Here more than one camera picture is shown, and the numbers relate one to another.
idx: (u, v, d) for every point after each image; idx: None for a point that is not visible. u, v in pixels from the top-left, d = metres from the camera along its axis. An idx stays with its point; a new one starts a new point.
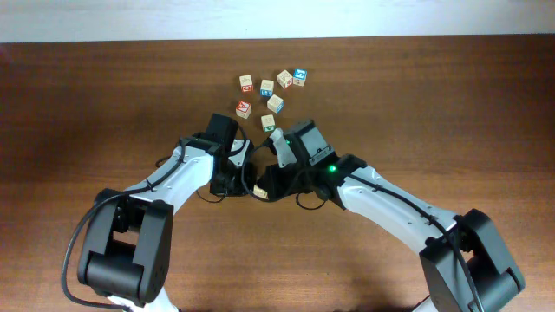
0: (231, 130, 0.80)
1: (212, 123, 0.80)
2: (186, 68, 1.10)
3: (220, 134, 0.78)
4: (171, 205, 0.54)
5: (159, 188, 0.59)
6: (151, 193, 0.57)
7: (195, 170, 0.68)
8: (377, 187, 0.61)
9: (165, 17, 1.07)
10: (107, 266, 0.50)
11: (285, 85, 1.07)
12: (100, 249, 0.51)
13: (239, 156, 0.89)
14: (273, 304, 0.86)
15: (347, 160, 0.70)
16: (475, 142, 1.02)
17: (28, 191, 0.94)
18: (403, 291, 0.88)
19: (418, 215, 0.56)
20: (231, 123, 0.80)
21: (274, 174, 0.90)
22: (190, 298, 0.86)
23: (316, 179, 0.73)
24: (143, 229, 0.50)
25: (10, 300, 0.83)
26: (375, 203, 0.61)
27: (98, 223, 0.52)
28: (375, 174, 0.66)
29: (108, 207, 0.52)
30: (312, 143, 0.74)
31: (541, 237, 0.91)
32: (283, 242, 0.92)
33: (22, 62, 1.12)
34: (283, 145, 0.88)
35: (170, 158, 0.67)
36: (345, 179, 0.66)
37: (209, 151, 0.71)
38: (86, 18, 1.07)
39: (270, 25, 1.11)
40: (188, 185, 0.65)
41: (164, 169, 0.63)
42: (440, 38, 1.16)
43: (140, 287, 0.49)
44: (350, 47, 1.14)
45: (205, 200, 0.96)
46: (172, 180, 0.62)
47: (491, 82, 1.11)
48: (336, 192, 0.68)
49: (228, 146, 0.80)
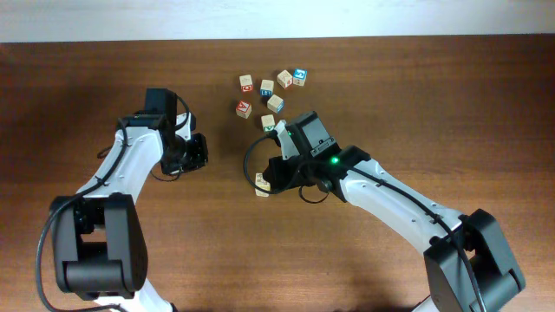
0: (169, 102, 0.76)
1: (148, 99, 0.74)
2: (186, 68, 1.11)
3: (160, 108, 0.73)
4: (129, 195, 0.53)
5: (112, 181, 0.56)
6: (104, 189, 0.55)
7: (146, 149, 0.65)
8: (381, 181, 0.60)
9: (165, 17, 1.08)
10: (83, 269, 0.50)
11: (285, 85, 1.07)
12: (72, 256, 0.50)
13: (186, 130, 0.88)
14: (272, 303, 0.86)
15: (350, 152, 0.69)
16: (477, 142, 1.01)
17: (28, 191, 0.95)
18: (403, 291, 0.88)
19: (422, 212, 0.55)
20: (167, 96, 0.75)
21: (277, 167, 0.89)
22: (189, 298, 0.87)
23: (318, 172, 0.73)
24: (108, 225, 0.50)
25: (10, 298, 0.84)
26: (378, 198, 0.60)
27: (62, 231, 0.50)
28: (378, 168, 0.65)
29: (67, 213, 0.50)
30: (313, 133, 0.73)
31: (543, 237, 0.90)
32: (283, 242, 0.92)
33: (25, 62, 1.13)
34: (286, 138, 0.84)
35: (114, 144, 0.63)
36: (348, 173, 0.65)
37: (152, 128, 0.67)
38: (88, 20, 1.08)
39: (269, 25, 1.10)
40: (141, 168, 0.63)
41: (113, 156, 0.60)
42: (442, 36, 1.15)
43: (124, 277, 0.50)
44: (350, 46, 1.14)
45: (161, 178, 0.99)
46: (121, 166, 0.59)
47: (492, 81, 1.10)
48: (338, 185, 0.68)
49: (171, 119, 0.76)
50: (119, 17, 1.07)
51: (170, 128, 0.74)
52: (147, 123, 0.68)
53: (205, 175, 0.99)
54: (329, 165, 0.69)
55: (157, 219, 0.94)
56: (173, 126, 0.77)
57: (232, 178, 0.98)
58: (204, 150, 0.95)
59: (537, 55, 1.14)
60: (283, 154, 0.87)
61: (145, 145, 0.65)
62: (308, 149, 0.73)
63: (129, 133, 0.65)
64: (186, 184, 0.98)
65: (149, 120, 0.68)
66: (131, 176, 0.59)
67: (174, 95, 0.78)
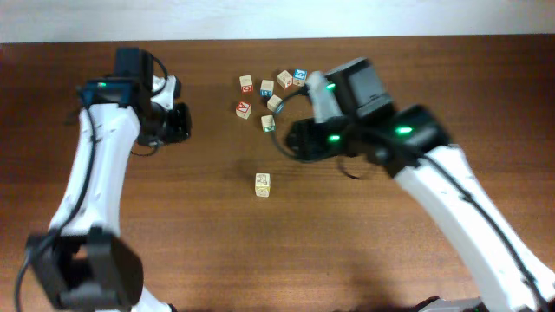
0: (145, 62, 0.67)
1: (119, 61, 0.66)
2: (187, 68, 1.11)
3: (133, 69, 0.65)
4: (111, 228, 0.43)
5: (88, 203, 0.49)
6: (81, 216, 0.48)
7: (121, 144, 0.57)
8: (467, 196, 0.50)
9: (166, 18, 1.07)
10: (75, 300, 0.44)
11: (285, 85, 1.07)
12: (59, 291, 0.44)
13: (166, 97, 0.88)
14: (272, 304, 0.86)
15: (414, 113, 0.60)
16: (477, 142, 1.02)
17: (27, 191, 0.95)
18: (404, 292, 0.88)
19: (516, 265, 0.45)
20: (142, 56, 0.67)
21: (314, 131, 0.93)
22: (189, 298, 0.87)
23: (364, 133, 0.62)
24: (94, 268, 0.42)
25: (12, 299, 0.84)
26: (468, 217, 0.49)
27: (40, 271, 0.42)
28: (467, 168, 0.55)
29: (44, 256, 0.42)
30: (359, 80, 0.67)
31: (543, 238, 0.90)
32: (283, 243, 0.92)
33: (26, 63, 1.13)
34: (321, 92, 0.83)
35: (82, 139, 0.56)
36: (422, 161, 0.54)
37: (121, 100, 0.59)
38: (88, 20, 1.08)
39: (270, 25, 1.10)
40: (120, 164, 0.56)
41: (82, 164, 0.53)
42: (442, 37, 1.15)
43: (123, 302, 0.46)
44: (350, 47, 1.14)
45: (160, 178, 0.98)
46: (95, 178, 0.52)
47: (492, 81, 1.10)
48: (400, 163, 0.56)
49: (149, 84, 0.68)
50: (119, 18, 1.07)
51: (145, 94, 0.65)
52: (116, 94, 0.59)
53: (205, 175, 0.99)
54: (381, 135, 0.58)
55: (156, 220, 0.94)
56: (151, 89, 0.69)
57: (232, 178, 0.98)
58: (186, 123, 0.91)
59: (538, 55, 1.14)
60: (318, 115, 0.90)
61: (119, 137, 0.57)
62: (351, 107, 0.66)
63: (98, 120, 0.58)
64: (186, 184, 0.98)
65: (118, 88, 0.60)
66: (109, 185, 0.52)
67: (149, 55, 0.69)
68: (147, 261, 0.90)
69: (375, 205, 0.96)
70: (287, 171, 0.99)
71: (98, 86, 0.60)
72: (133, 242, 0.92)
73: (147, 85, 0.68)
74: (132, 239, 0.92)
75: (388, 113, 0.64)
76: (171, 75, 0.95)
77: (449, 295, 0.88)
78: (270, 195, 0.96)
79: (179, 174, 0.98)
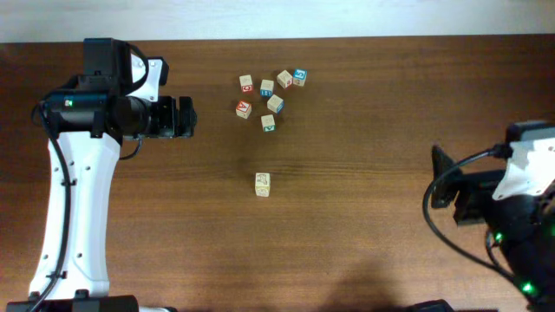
0: (122, 59, 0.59)
1: (88, 55, 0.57)
2: (188, 68, 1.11)
3: (106, 70, 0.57)
4: (97, 298, 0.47)
5: (68, 267, 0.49)
6: (62, 283, 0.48)
7: (98, 183, 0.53)
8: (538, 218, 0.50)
9: (165, 17, 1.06)
10: None
11: (285, 85, 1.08)
12: None
13: (149, 90, 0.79)
14: (273, 303, 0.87)
15: None
16: (475, 143, 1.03)
17: (35, 191, 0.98)
18: (403, 291, 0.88)
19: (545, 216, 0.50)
20: (114, 50, 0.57)
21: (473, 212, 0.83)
22: (190, 298, 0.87)
23: (488, 180, 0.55)
24: None
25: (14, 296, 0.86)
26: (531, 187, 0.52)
27: None
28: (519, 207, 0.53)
29: None
30: (544, 150, 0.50)
31: None
32: (283, 242, 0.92)
33: (26, 64, 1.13)
34: None
35: (54, 180, 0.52)
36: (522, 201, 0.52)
37: (92, 108, 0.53)
38: (88, 20, 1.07)
39: (270, 24, 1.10)
40: (102, 205, 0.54)
41: (60, 213, 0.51)
42: (442, 37, 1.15)
43: None
44: (350, 47, 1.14)
45: (160, 178, 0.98)
46: (75, 233, 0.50)
47: (491, 82, 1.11)
48: None
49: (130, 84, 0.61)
50: (118, 18, 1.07)
51: (121, 100, 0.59)
52: (88, 100, 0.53)
53: (205, 174, 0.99)
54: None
55: (157, 219, 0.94)
56: (131, 91, 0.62)
57: (232, 178, 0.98)
58: (172, 119, 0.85)
59: (538, 55, 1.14)
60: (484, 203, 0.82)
61: (97, 181, 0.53)
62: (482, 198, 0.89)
63: (69, 152, 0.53)
64: (186, 183, 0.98)
65: (91, 95, 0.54)
66: (90, 240, 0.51)
67: (123, 44, 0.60)
68: (148, 261, 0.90)
69: (376, 205, 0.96)
70: (287, 170, 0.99)
71: (65, 94, 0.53)
72: (134, 241, 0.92)
73: (127, 87, 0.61)
74: (133, 238, 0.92)
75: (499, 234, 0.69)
76: (153, 58, 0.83)
77: (449, 295, 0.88)
78: (270, 195, 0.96)
79: (179, 174, 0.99)
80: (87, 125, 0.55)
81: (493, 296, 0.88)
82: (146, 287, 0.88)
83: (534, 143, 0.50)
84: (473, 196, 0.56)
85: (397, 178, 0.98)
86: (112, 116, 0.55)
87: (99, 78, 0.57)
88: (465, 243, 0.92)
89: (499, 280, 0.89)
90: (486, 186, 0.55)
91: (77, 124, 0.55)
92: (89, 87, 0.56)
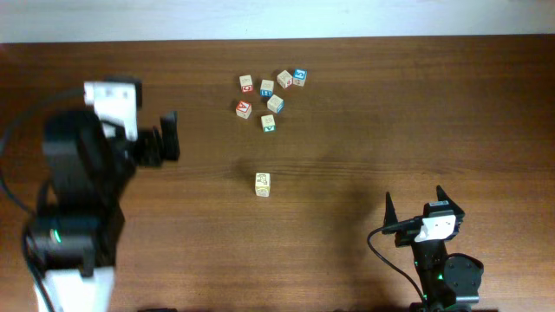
0: (92, 148, 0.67)
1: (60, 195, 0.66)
2: (188, 68, 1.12)
3: (79, 230, 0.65)
4: None
5: None
6: None
7: None
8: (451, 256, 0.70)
9: (165, 18, 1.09)
10: None
11: (285, 85, 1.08)
12: None
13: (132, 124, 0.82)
14: (272, 303, 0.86)
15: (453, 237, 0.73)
16: (475, 142, 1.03)
17: None
18: (403, 291, 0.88)
19: (458, 260, 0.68)
20: (77, 157, 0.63)
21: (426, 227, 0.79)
22: (188, 299, 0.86)
23: (411, 229, 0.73)
24: None
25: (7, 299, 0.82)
26: (434, 238, 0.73)
27: None
28: (427, 249, 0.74)
29: None
30: (442, 225, 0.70)
31: (541, 237, 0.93)
32: (283, 242, 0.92)
33: (28, 63, 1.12)
34: None
35: None
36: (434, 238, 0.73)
37: (80, 233, 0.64)
38: (92, 20, 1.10)
39: (270, 25, 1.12)
40: None
41: None
42: (440, 38, 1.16)
43: None
44: (349, 47, 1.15)
45: (161, 178, 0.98)
46: None
47: (491, 82, 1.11)
48: None
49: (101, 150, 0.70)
50: (120, 20, 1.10)
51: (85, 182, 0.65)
52: (75, 229, 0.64)
53: (205, 175, 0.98)
54: (444, 283, 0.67)
55: (156, 220, 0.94)
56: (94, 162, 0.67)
57: (232, 178, 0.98)
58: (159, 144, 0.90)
59: (536, 56, 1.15)
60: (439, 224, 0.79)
61: None
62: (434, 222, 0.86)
63: None
64: (186, 183, 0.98)
65: (82, 220, 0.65)
66: None
67: (90, 132, 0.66)
68: (147, 261, 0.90)
69: (376, 205, 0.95)
70: (288, 170, 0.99)
71: (48, 223, 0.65)
72: (133, 241, 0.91)
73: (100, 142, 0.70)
74: (131, 238, 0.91)
75: (441, 248, 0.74)
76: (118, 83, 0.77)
77: None
78: (270, 195, 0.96)
79: (179, 174, 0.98)
80: (79, 233, 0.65)
81: (495, 297, 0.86)
82: (146, 287, 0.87)
83: (436, 221, 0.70)
84: (405, 237, 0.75)
85: (397, 178, 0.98)
86: (101, 232, 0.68)
87: (75, 233, 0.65)
88: (466, 243, 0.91)
89: (501, 280, 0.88)
90: (413, 232, 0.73)
91: (70, 230, 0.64)
92: (74, 224, 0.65)
